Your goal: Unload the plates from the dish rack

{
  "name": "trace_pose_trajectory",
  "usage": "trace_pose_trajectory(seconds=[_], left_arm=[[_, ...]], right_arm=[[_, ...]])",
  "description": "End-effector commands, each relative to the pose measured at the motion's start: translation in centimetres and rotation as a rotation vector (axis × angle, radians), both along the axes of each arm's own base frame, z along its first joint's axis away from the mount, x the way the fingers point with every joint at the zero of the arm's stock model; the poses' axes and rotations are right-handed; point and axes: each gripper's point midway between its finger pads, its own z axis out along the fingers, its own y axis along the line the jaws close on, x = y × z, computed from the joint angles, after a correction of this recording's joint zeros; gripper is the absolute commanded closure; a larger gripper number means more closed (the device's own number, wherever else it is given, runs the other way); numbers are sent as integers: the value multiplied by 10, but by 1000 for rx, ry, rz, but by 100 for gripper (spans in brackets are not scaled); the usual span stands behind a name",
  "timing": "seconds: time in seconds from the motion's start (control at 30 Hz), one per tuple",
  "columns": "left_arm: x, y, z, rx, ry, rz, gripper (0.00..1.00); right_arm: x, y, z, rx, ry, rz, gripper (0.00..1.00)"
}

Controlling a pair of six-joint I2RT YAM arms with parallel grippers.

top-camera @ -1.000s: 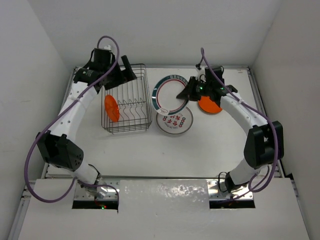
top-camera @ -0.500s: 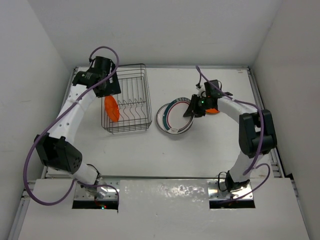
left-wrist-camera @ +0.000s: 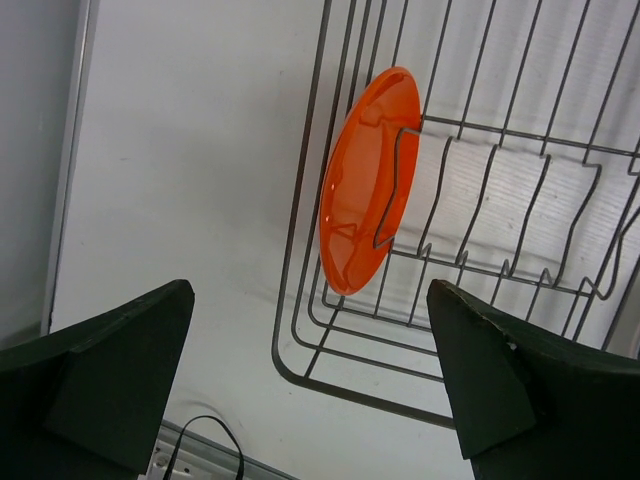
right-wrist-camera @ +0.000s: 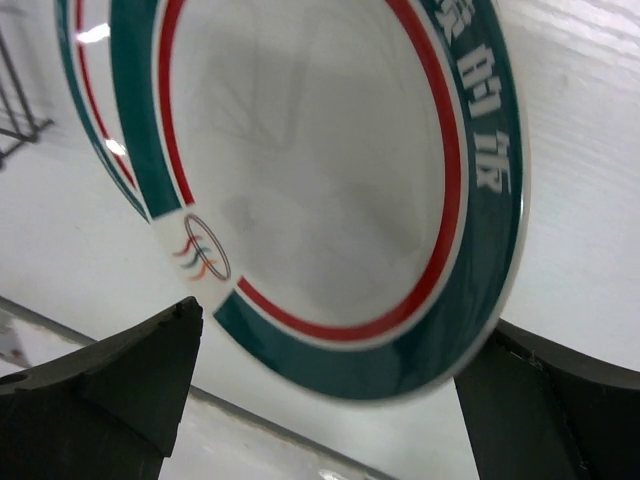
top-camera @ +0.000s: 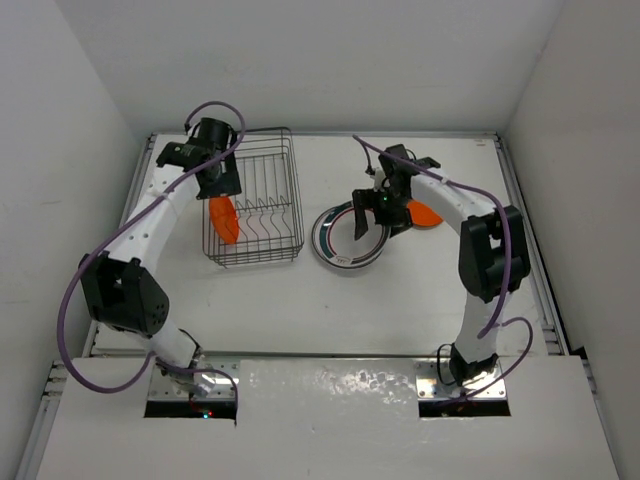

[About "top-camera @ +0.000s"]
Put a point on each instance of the orange plastic plate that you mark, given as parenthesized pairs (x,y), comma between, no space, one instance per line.
(422,216)

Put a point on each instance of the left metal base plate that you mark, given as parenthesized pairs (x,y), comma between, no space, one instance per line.
(212,382)

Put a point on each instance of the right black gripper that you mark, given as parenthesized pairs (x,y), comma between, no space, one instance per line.
(369,199)

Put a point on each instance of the metal base plate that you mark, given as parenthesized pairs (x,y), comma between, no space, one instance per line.
(212,382)
(434,382)

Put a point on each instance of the white plate teal rim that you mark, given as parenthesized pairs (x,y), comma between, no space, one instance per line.
(333,239)

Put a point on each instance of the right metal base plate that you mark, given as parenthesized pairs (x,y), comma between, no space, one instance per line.
(434,382)

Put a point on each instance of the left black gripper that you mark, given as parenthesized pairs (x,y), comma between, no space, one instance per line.
(226,184)

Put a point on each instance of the wire dish rack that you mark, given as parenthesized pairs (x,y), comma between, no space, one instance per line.
(268,209)

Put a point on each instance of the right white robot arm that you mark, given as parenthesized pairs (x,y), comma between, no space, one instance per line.
(493,256)

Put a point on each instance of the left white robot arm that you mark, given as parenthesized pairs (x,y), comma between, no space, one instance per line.
(119,286)

